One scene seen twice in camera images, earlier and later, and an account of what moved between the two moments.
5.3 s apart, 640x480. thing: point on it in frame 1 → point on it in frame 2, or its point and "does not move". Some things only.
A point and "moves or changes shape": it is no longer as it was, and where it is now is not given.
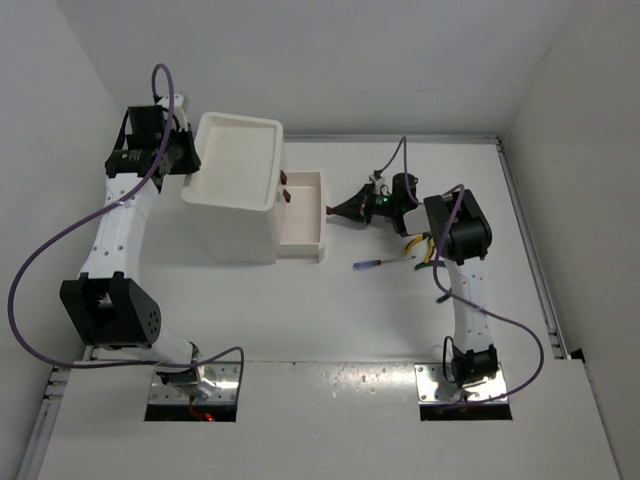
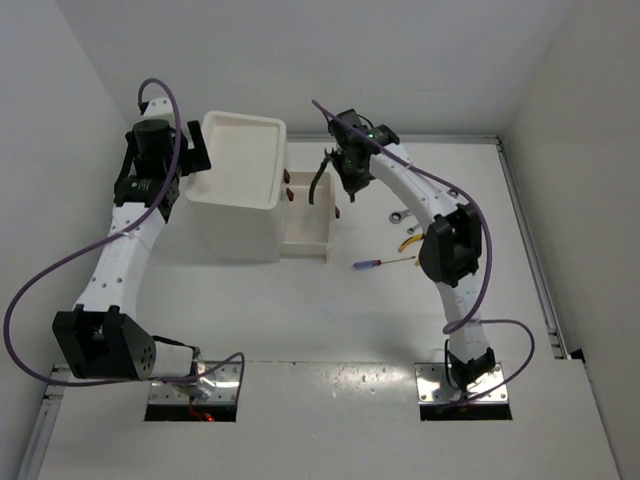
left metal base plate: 224,374 does not move
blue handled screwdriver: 371,263 does not move
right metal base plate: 435,383 does not move
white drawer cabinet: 235,192 does not move
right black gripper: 360,207 → 352,184
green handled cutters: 440,263 moves or changes shape
